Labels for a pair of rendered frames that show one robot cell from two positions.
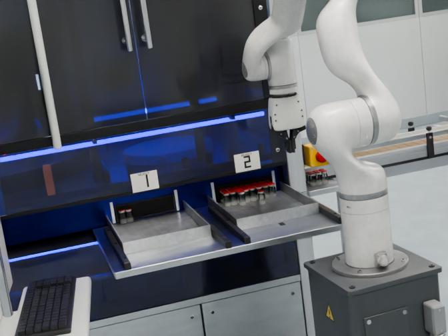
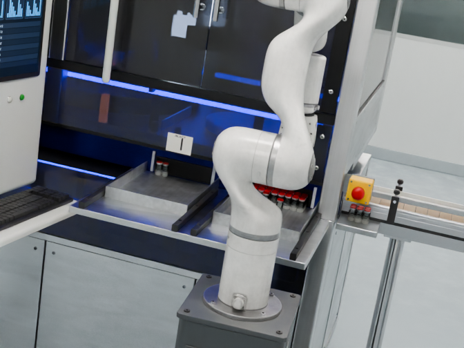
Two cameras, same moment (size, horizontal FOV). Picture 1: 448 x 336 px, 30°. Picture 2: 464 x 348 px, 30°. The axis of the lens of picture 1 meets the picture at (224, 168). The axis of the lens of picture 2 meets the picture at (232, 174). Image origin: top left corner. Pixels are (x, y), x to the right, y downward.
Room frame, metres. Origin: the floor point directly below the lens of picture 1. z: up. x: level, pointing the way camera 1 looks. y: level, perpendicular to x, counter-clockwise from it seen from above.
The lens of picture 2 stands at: (0.26, -1.14, 1.73)
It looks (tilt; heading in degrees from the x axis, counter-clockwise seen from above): 16 degrees down; 27
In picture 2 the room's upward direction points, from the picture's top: 9 degrees clockwise
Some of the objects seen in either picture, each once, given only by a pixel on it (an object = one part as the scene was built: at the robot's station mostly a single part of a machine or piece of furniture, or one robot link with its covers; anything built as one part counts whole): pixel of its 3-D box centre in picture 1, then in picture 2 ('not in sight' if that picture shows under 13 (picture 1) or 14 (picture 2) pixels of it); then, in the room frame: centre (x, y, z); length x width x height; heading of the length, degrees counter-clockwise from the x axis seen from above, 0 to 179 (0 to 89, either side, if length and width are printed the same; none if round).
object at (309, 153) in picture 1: (316, 154); (360, 189); (2.73, -0.31, 1.00); 0.08 x 0.07 x 0.07; 14
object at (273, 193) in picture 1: (249, 194); (277, 199); (2.66, -0.07, 0.90); 0.18 x 0.02 x 0.05; 104
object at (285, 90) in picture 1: (284, 89); (302, 105); (2.43, -0.21, 1.27); 0.09 x 0.08 x 0.03; 104
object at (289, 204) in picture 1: (260, 204); (268, 210); (2.56, -0.10, 0.90); 0.34 x 0.26 x 0.04; 14
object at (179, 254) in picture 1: (216, 228); (208, 213); (2.45, 0.05, 0.87); 0.70 x 0.48 x 0.02; 104
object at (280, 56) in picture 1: (279, 61); (306, 76); (2.43, -0.20, 1.35); 0.09 x 0.08 x 0.13; 106
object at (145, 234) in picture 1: (156, 225); (164, 186); (2.47, 0.23, 0.90); 0.34 x 0.26 x 0.04; 14
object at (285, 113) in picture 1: (285, 110); (298, 128); (2.43, -0.20, 1.21); 0.10 x 0.08 x 0.11; 104
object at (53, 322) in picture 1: (47, 304); (16, 207); (2.13, 0.52, 0.82); 0.40 x 0.14 x 0.02; 6
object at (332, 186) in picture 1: (319, 186); (358, 224); (2.78, -0.32, 0.87); 0.14 x 0.13 x 0.02; 14
